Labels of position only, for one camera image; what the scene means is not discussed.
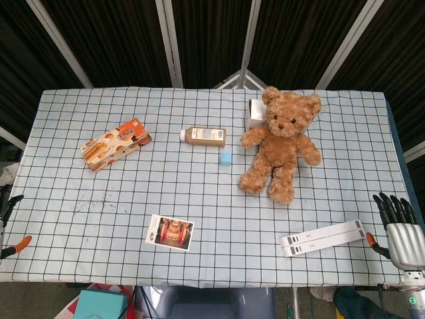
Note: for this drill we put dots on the dark green cloth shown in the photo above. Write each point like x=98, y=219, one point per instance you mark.
x=358, y=305

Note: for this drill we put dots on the small white cardboard box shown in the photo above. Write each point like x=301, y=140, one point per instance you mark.
x=255, y=111

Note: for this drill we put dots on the light blue cube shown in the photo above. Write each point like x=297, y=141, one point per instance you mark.
x=225, y=158

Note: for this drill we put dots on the aluminium frame bar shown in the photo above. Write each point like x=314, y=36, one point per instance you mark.
x=59, y=43
x=171, y=43
x=347, y=44
x=249, y=43

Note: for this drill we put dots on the blue checked tablecloth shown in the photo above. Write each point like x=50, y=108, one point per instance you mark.
x=199, y=192

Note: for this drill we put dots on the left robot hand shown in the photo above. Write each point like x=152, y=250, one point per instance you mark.
x=13, y=201

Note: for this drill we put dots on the red picture postcard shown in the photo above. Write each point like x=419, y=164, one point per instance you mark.
x=171, y=232

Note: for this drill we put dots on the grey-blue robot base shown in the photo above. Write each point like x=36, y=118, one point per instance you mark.
x=216, y=304

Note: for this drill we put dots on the teal gift box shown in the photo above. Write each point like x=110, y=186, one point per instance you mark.
x=99, y=304

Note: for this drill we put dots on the brown drink bottle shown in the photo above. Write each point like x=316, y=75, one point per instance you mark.
x=206, y=136

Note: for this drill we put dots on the orange snack box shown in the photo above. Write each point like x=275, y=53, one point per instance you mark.
x=116, y=143

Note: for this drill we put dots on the triangular aluminium frame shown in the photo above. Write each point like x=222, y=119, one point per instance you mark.
x=239, y=79

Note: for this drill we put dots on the brown teddy bear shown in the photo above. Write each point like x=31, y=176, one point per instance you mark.
x=282, y=146

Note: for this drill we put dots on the white table leg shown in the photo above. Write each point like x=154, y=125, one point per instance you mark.
x=294, y=302

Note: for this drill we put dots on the long white flat box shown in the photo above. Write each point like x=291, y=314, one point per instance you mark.
x=328, y=244
x=325, y=232

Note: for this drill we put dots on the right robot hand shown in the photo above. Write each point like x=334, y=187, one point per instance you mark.
x=405, y=242

